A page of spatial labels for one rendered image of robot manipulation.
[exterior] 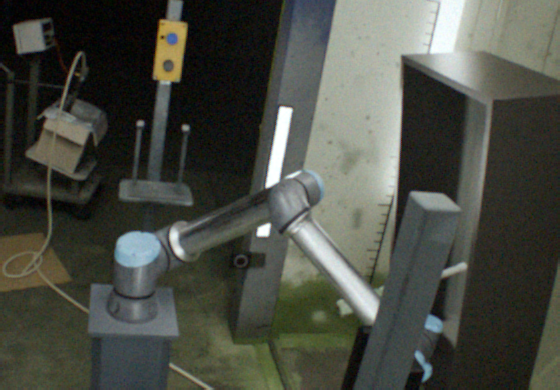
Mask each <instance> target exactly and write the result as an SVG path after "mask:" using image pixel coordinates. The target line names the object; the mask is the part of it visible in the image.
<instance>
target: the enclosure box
mask: <svg viewBox="0 0 560 390"><path fill-rule="evenodd" d="M399 95H400V97H399V113H398V129H397V144H396V175H395V191H394V207H393V223H392V238H391V249H390V255H389V266H390V262H391V259H392V255H393V252H394V249H395V245H396V241H397V239H398V235H399V231H400V227H401V224H402V221H403V217H404V214H405V210H406V206H407V204H408V196H409V193H410V192H412V191H415V192H426V193H438V194H444V195H445V196H447V197H448V199H449V200H450V201H453V202H454V203H455V204H456V205H457V206H458V207H459V208H460V209H461V211H462V213H461V216H460V219H459V222H458V225H457V228H456V231H455V234H454V237H453V241H452V243H451V249H450V253H449V255H448V258H447V261H446V265H445V268H444V270H446V269H448V268H451V267H454V266H456V265H458V264H460V263H463V262H465V263H466V265H467V271H465V272H462V273H456V274H454V275H451V276H447V277H445V278H442V279H441V280H440V282H439V285H438V289H437V292H436V294H435V297H434V301H433V303H432V306H431V309H430V313H429V314H430V315H432V316H435V318H437V319H438V320H439V319H440V320H441V323H442V325H443V328H442V333H441V334H440V336H439V338H438V341H437V343H436V345H435V348H434V350H433V353H432V355H431V357H430V360H429V362H428V363H429V364H430V365H431V367H432V373H431V375H430V377H429V378H428V379H427V380H426V381H424V382H421V386H422V387H423V388H424V389H425V390H529V386H530V382H531V378H532V374H533V369H534V365H535V362H536V357H537V353H538V349H539V346H540V343H541V339H542V336H543V331H544V327H545V323H546V318H547V314H548V310H549V306H550V302H551V297H552V293H553V288H554V284H555V279H556V275H557V270H558V265H559V259H560V80H557V79H555V78H552V77H550V76H547V75H545V74H542V73H540V72H537V71H535V70H532V69H530V68H527V67H525V66H522V65H520V64H517V63H515V62H512V61H510V60H507V59H505V58H502V57H499V56H497V55H494V54H492V53H489V52H486V51H474V52H471V51H462V52H451V53H448V52H439V53H427V54H421V53H415V54H403V55H401V67H400V82H399Z"/></svg>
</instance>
